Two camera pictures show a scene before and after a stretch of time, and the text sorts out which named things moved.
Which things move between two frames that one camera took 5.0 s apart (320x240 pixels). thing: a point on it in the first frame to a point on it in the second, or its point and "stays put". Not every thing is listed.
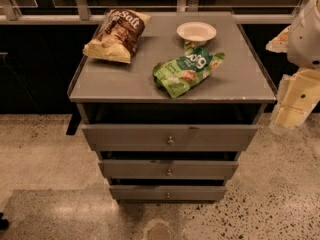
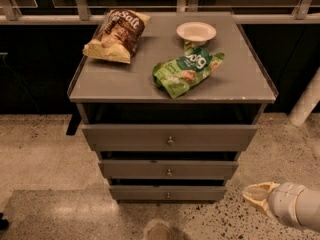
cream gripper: x=305 y=39 to x=282 y=201
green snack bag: x=178 y=75 stays put
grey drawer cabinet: x=168 y=101 stays put
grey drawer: x=168 y=169 stays put
